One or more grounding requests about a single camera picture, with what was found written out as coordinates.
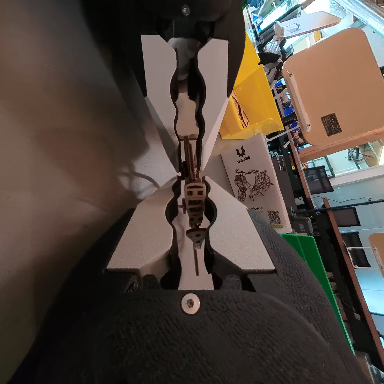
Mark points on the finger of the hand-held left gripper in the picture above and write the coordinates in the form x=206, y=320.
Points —
x=216, y=90
x=156, y=75

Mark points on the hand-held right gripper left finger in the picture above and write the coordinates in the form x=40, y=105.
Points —
x=141, y=234

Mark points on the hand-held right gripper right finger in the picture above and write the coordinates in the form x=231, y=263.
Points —
x=240, y=237

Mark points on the wooden model bicycle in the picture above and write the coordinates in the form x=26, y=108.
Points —
x=194, y=195

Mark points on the bicycle instruction booklet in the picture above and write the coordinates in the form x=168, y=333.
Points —
x=255, y=168

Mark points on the bag of wooden parts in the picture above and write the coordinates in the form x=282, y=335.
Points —
x=241, y=111

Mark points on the yellow plastic bin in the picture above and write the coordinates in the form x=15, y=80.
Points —
x=255, y=84

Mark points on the small grey device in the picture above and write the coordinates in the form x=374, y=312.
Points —
x=301, y=225

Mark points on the green plastic bin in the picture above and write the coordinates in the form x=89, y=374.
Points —
x=315, y=270

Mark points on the black mesh chair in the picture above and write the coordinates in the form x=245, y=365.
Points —
x=318, y=180

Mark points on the brown wooden table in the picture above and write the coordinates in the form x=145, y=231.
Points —
x=346, y=249

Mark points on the light wooden table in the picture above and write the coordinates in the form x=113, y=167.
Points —
x=330, y=150

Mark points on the beige rounded panel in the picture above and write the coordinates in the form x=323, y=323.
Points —
x=377, y=249

